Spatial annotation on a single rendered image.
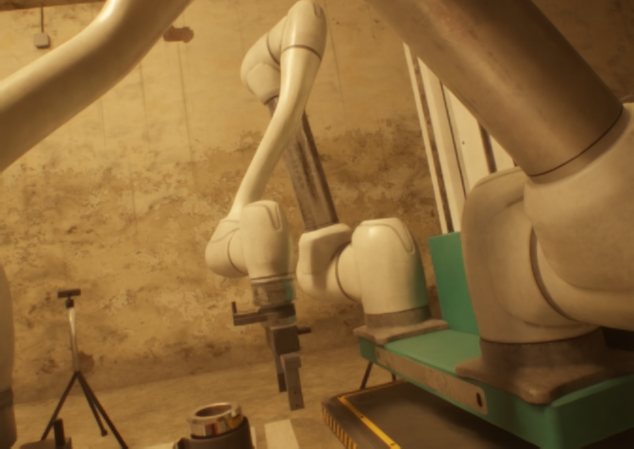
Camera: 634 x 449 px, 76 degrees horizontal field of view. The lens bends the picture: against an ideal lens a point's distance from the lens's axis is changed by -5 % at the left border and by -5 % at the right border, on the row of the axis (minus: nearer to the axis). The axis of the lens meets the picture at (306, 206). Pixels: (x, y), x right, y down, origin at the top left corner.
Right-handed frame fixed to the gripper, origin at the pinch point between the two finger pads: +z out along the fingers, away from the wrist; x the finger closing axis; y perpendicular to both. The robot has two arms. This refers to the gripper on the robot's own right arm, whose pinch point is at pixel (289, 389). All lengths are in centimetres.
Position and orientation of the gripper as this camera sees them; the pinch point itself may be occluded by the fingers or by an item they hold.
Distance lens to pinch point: 92.1
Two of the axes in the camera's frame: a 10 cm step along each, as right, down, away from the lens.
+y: 9.6, -1.2, 2.3
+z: 1.6, 9.8, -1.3
